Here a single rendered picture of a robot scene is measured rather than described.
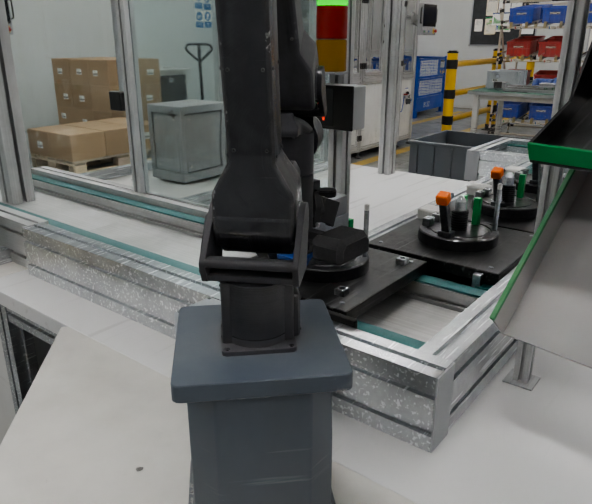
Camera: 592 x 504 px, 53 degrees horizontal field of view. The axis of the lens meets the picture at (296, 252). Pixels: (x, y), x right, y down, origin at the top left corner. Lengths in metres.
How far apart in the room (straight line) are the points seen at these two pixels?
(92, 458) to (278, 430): 0.30
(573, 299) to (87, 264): 0.79
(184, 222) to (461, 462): 0.80
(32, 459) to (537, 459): 0.58
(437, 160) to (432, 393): 2.24
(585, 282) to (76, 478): 0.61
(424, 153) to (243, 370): 2.47
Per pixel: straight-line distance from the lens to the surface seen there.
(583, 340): 0.71
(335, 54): 0.99
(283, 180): 0.47
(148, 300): 0.99
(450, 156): 2.83
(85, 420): 0.82
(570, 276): 0.75
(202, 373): 0.49
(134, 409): 0.82
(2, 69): 1.63
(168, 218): 1.33
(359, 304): 0.81
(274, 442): 0.52
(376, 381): 0.73
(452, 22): 12.25
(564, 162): 0.67
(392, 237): 1.09
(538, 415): 0.84
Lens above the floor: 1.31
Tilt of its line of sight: 20 degrees down
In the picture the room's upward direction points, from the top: straight up
